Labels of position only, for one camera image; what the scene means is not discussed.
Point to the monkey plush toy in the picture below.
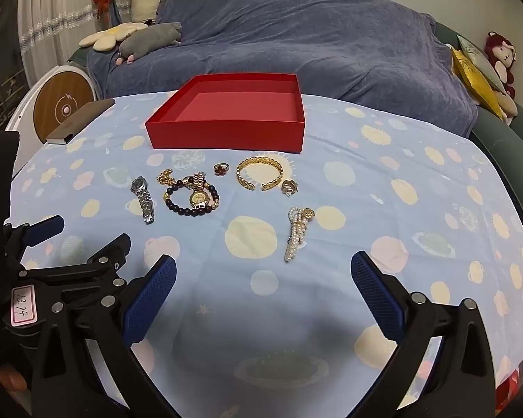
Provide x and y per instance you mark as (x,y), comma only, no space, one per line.
(501,56)

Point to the silver wrist watch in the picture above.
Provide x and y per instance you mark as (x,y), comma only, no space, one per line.
(143,200)

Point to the grey plush toy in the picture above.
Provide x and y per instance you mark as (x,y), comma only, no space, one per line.
(150,39)

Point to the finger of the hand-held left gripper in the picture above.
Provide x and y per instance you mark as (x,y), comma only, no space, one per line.
(45,230)
(111,252)

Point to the grey green cushion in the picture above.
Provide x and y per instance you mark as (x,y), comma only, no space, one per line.
(479,59)

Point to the blue planet print tablecloth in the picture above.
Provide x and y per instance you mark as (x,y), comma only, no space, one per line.
(340,235)

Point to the gold bangle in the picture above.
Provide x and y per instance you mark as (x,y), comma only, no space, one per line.
(261,166)

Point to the red cardboard box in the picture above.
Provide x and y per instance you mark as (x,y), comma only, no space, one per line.
(226,133)

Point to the green sofa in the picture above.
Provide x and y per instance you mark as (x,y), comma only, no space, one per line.
(501,135)

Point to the blue covered sofa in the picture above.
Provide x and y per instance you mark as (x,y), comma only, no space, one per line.
(309,35)

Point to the dark brown notebook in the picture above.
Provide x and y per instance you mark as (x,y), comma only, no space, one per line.
(78,119)

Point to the yellow cushion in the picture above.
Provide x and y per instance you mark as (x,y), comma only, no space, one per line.
(477,80)

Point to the red bow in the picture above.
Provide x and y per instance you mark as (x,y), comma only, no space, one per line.
(102,0)

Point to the flower shaped pillow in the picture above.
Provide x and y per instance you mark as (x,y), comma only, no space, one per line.
(111,35)

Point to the white round wooden-faced appliance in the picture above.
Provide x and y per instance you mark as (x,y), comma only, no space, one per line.
(61,100)

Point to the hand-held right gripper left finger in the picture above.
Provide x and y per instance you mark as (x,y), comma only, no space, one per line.
(150,300)

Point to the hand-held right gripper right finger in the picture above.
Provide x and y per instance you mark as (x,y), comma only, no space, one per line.
(377,296)

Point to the gold wrist watch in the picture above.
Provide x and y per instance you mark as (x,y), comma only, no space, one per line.
(197,196)

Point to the white sheer curtain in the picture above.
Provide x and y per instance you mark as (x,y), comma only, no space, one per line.
(52,17)

